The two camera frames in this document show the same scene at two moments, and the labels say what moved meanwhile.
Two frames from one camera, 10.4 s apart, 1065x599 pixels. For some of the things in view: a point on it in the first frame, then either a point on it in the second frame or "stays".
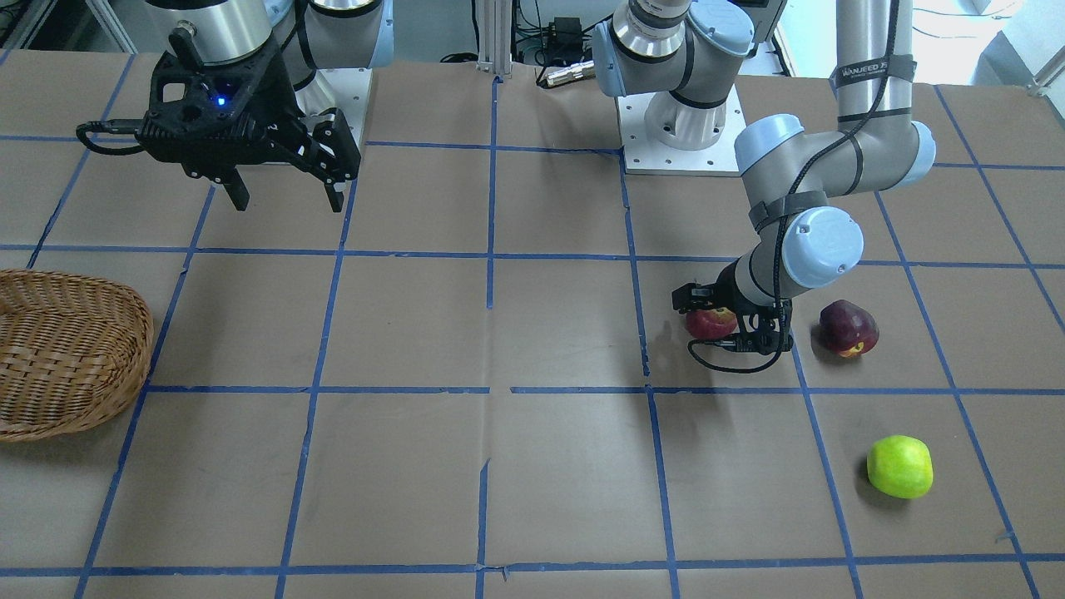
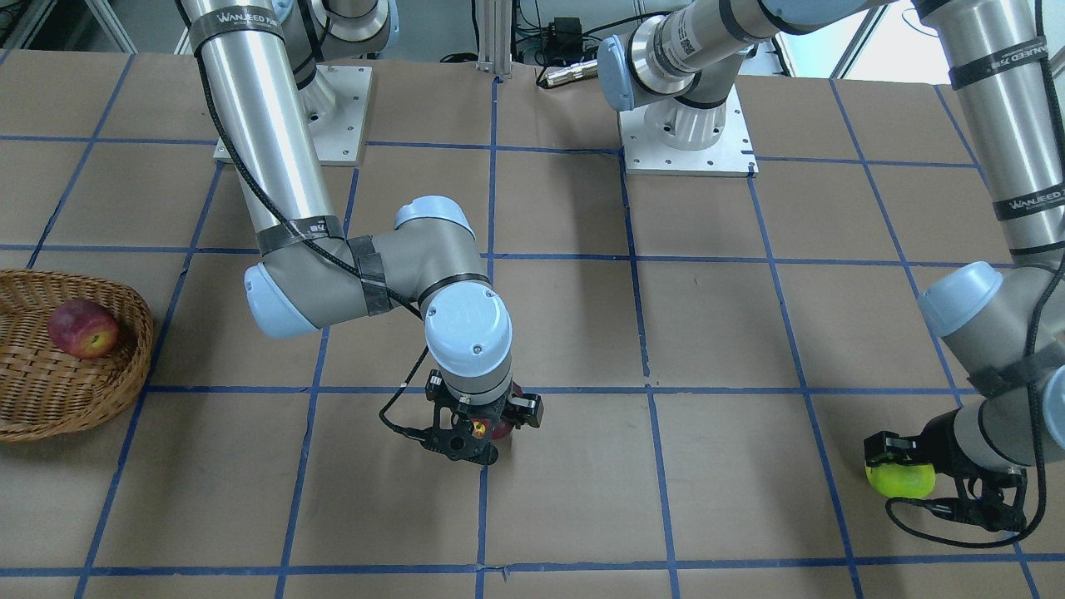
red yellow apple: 711,324 → 84,329
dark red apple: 847,329 → 499,429
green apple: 900,466 stays
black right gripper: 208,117 → 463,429
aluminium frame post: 495,37 stays
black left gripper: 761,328 → 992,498
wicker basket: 73,352 stays
